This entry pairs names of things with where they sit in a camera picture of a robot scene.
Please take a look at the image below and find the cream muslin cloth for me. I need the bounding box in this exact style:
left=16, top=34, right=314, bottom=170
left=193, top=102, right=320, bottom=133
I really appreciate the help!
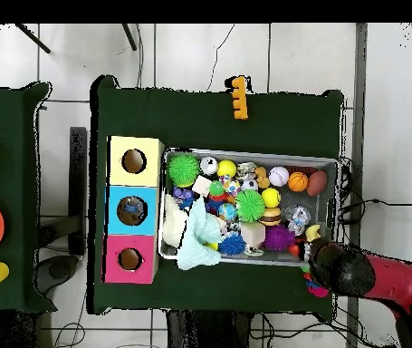
left=161, top=194, right=190, bottom=249

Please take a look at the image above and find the green spiky ball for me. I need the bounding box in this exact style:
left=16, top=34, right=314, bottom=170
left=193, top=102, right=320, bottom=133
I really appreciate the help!
left=235, top=188, right=267, bottom=222
left=167, top=153, right=202, bottom=189

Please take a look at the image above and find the mint green cloth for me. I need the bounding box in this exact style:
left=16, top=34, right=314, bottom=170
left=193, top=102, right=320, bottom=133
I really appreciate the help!
left=176, top=197, right=227, bottom=273

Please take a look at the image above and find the clear plastic packet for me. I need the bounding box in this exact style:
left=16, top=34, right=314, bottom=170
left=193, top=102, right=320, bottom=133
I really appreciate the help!
left=283, top=205, right=313, bottom=234
left=123, top=202, right=148, bottom=221

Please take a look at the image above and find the purple spiky toy with eyes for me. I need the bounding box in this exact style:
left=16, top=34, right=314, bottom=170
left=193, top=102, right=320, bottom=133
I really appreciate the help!
left=264, top=224, right=297, bottom=252

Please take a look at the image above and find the orange plastic comb toy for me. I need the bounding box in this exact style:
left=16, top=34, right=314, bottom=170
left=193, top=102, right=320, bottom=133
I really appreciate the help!
left=225, top=75, right=250, bottom=121

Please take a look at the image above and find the wooden box with three holes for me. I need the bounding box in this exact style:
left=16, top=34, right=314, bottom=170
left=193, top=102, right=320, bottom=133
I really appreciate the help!
left=102, top=134, right=165, bottom=285

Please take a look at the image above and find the clear mesh bin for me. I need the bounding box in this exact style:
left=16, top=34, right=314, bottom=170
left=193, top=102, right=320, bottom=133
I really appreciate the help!
left=158, top=148, right=340, bottom=268

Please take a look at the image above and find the yellow smiley ball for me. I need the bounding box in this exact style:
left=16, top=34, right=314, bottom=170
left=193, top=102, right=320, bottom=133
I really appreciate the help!
left=261, top=188, right=283, bottom=208

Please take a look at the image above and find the dark green tablecloth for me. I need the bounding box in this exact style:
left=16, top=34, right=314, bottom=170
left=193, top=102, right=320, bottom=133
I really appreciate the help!
left=89, top=74, right=346, bottom=320
left=0, top=82, right=53, bottom=314

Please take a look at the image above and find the white baseball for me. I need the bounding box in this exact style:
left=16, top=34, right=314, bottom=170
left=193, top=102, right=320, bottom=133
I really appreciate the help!
left=268, top=166, right=291, bottom=188

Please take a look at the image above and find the small orange basketball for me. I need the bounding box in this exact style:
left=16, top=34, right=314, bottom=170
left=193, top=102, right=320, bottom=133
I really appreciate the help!
left=287, top=171, right=310, bottom=193

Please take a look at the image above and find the black tripod leg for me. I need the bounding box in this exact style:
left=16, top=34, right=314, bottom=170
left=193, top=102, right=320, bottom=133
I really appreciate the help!
left=121, top=24, right=139, bottom=52
left=13, top=24, right=52, bottom=54

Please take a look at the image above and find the grey floor strip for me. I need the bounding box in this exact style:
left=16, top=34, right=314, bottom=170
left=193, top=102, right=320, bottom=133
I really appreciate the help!
left=353, top=24, right=369, bottom=247

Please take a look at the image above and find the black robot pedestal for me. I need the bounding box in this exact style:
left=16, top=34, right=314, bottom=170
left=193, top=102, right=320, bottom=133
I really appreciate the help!
left=165, top=310, right=254, bottom=348

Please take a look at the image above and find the black floor cable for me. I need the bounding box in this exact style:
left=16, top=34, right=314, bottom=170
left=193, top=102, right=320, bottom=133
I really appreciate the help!
left=339, top=195, right=412, bottom=215

